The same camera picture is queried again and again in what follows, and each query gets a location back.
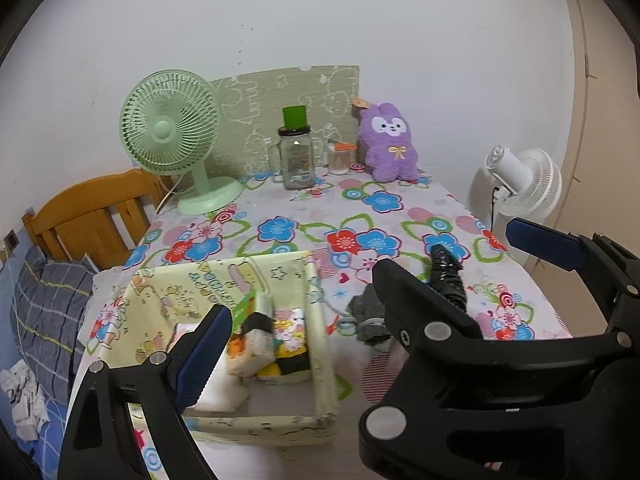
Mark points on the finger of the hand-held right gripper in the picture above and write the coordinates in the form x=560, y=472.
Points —
x=545, y=245
x=415, y=300

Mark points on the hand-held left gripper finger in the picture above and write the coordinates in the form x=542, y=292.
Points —
x=205, y=355

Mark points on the black plastic bag roll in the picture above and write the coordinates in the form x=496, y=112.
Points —
x=445, y=275

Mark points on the white wipes pack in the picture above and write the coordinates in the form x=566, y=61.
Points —
x=227, y=392

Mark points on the grey knit gloves pair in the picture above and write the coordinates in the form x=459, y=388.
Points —
x=367, y=315

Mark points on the yellow printed storage box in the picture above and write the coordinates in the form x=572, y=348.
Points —
x=200, y=275

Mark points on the yellow black tissue pack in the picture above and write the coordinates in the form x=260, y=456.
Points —
x=285, y=367

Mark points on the cartoon tissue pack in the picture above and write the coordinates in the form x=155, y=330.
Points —
x=290, y=330

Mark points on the white standing fan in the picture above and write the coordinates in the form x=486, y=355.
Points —
x=535, y=180

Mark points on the floral tablecloth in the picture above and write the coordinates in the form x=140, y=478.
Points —
x=300, y=230

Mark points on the purple plush rabbit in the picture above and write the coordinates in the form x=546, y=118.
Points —
x=390, y=155

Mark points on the cotton swab jar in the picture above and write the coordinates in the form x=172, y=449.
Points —
x=337, y=162

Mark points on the grey plaid pillow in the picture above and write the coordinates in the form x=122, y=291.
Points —
x=50, y=310

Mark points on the blue checked bed sheet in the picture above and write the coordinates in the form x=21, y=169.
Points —
x=47, y=447

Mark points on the glass mug jar green lid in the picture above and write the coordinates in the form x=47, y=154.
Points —
x=297, y=160

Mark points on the white crumpled cloth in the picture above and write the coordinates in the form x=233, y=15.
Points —
x=25, y=400

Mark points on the wooden bed headboard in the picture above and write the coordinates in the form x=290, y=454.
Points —
x=75, y=210

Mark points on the green desk fan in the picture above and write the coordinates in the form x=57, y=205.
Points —
x=162, y=127

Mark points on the green printed board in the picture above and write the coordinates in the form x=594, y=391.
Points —
x=250, y=95

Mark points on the wall socket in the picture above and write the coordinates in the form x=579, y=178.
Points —
x=10, y=240

